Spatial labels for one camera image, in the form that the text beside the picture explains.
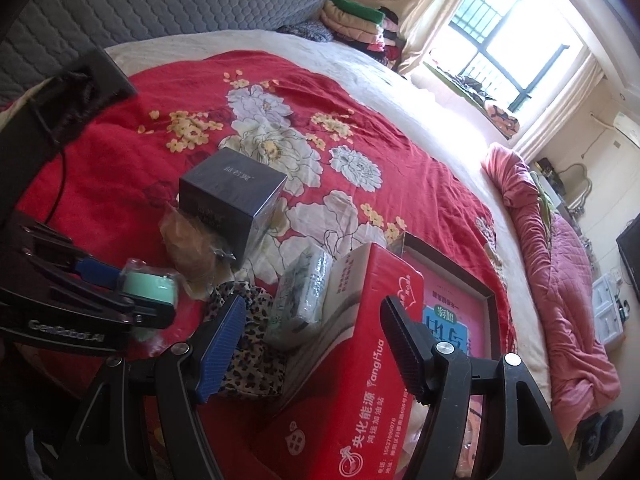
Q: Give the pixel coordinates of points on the barred window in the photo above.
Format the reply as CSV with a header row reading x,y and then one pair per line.
x,y
500,35

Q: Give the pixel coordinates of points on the stack of folded blankets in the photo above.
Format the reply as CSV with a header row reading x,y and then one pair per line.
x,y
355,25

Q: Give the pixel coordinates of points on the dark patterned pillow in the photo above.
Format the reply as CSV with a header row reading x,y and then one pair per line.
x,y
305,30

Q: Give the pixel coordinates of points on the pink and blue book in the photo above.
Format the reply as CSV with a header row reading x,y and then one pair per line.
x,y
450,320

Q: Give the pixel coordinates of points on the green patterned tissue pack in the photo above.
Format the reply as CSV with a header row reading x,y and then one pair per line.
x,y
300,295

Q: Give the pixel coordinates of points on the black fabric sleeve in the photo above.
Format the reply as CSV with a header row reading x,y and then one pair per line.
x,y
80,95

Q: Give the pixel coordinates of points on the pink quilt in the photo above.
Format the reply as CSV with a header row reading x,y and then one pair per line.
x,y
550,260

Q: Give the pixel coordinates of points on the clear plastic bag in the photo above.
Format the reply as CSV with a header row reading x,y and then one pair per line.
x,y
192,245

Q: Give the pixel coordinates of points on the cream curtain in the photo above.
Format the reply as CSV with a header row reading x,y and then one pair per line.
x,y
435,10
560,110

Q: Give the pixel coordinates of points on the red floral bedsheet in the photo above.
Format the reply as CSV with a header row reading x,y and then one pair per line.
x,y
125,170

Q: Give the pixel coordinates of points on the mint green tape roll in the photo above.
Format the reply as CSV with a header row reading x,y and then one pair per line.
x,y
150,287

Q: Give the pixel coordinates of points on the cluttered dressing table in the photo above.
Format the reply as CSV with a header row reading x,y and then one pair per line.
x,y
547,167

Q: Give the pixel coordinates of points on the white drawer cabinet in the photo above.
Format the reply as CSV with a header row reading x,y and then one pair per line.
x,y
610,310

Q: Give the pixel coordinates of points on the white air conditioner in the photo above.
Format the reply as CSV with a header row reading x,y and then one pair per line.
x,y
627,130

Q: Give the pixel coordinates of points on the black wall television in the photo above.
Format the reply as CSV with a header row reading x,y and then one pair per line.
x,y
630,260

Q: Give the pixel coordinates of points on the folded floral blanket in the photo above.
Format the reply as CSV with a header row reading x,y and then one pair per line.
x,y
500,117

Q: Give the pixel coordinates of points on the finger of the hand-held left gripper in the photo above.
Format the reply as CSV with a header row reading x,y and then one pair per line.
x,y
100,272
150,315

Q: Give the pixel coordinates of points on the green cloth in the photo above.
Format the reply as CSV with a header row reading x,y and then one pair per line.
x,y
542,195

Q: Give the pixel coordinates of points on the dark square box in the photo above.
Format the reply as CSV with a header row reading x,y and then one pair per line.
x,y
225,195

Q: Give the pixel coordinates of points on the bed with cream sheet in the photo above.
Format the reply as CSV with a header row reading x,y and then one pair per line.
x,y
400,110

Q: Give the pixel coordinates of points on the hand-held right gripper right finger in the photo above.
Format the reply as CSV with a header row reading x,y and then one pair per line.
x,y
402,350

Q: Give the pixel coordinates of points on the silver framed mirror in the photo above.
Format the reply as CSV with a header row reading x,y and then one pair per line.
x,y
575,180

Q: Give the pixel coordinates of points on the dark cardboard tray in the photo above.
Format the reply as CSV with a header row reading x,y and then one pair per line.
x,y
450,270

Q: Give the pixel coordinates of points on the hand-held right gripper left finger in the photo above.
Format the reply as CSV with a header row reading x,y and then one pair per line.
x,y
222,345

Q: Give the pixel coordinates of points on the red tissue box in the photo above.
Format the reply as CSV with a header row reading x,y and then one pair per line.
x,y
360,360

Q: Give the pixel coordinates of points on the dark cloth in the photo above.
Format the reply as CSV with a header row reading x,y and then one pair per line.
x,y
600,430

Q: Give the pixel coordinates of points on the grey quilted headboard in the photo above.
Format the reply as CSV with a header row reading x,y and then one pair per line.
x,y
175,0

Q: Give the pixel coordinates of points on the leopard print cloth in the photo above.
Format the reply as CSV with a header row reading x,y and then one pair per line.
x,y
255,360

